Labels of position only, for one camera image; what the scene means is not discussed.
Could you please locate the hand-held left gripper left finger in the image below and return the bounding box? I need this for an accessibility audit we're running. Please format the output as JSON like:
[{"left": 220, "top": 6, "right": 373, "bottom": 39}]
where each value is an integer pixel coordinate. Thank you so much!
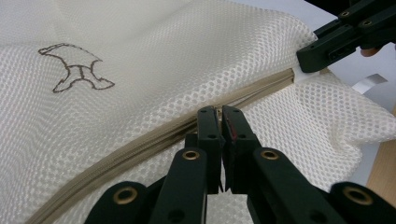
[{"left": 148, "top": 105, "right": 226, "bottom": 224}]

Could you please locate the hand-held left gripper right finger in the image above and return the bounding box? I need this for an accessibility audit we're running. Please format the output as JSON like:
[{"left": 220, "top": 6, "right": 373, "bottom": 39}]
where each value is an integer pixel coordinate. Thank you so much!
[{"left": 220, "top": 105, "right": 347, "bottom": 224}]

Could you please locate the cream mesh laundry bag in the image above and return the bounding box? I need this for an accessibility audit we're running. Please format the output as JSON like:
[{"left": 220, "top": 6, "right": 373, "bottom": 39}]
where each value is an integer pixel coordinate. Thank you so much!
[{"left": 0, "top": 0, "right": 396, "bottom": 224}]

